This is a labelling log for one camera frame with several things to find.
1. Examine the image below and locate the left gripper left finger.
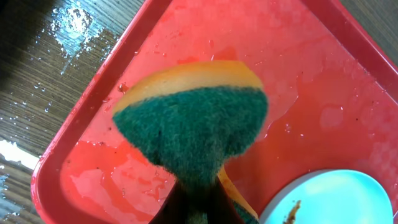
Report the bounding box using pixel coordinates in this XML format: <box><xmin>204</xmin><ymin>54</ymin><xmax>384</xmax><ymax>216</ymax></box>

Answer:
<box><xmin>149</xmin><ymin>183</ymin><xmax>199</xmax><ymax>224</ymax></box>

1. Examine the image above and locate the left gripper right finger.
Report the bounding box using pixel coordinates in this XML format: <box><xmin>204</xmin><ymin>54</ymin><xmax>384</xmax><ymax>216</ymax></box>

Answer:
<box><xmin>211</xmin><ymin>180</ymin><xmax>244</xmax><ymax>224</ymax></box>

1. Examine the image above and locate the green orange sponge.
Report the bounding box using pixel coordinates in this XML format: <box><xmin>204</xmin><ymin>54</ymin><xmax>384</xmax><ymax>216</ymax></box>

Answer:
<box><xmin>112</xmin><ymin>60</ymin><xmax>268</xmax><ymax>223</ymax></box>

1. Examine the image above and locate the white plate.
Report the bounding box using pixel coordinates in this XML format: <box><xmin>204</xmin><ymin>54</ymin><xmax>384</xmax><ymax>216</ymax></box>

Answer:
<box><xmin>259</xmin><ymin>169</ymin><xmax>394</xmax><ymax>224</ymax></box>

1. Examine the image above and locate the red plastic tray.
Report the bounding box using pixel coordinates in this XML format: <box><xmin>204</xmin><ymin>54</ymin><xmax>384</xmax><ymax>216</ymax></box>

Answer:
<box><xmin>31</xmin><ymin>0</ymin><xmax>397</xmax><ymax>223</ymax></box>

